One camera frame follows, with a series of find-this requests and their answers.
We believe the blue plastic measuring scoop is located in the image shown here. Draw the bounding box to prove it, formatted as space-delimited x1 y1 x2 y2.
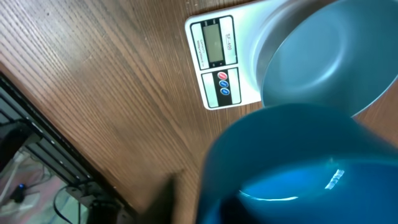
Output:
195 104 397 223

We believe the white digital kitchen scale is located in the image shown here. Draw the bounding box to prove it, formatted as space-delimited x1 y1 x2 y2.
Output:
185 0 287 110

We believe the blue metal bowl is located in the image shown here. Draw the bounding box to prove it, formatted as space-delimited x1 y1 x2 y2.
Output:
261 0 397 116

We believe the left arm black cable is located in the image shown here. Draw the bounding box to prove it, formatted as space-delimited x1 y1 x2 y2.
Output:
52 185 82 224

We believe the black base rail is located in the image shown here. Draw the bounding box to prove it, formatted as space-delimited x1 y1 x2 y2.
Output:
1 74 137 223

